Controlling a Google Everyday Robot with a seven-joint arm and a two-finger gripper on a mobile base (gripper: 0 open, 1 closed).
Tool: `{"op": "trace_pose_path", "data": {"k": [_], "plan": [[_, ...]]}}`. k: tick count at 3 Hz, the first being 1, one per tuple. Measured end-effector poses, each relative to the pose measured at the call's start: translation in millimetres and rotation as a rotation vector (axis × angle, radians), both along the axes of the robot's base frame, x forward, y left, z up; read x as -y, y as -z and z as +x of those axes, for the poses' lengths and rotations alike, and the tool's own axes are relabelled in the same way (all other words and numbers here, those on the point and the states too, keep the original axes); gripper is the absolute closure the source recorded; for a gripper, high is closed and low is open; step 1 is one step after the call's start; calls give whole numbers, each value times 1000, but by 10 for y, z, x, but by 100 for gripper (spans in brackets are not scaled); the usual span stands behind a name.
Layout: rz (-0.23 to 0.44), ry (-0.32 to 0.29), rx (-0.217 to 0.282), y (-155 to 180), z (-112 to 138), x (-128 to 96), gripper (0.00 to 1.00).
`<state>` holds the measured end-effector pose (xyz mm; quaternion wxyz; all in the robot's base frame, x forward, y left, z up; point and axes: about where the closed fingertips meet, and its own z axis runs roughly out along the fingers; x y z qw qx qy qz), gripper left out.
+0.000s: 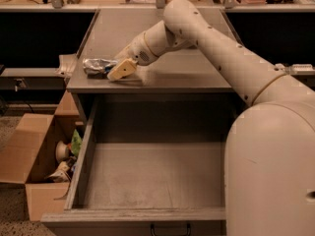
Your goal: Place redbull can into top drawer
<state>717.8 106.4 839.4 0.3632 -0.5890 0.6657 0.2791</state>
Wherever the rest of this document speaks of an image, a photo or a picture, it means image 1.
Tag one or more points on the brown cardboard box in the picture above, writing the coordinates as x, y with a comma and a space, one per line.
29, 156

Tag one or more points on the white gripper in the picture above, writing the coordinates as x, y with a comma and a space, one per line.
137, 52

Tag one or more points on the silver blue redbull can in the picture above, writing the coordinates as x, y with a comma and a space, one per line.
98, 66

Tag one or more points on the green packet in box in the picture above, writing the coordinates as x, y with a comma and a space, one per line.
76, 143

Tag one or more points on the open grey top drawer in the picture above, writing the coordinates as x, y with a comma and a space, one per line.
149, 159

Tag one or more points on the grey cabinet with top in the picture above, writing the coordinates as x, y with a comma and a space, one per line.
183, 71

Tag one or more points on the crumpled wrapper in box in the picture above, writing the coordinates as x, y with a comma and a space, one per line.
64, 171

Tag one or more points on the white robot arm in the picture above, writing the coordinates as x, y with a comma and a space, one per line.
269, 160

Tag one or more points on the black drawer handle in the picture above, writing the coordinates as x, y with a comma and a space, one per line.
170, 230

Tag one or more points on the white round object in box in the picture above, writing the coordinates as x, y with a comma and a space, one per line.
62, 151

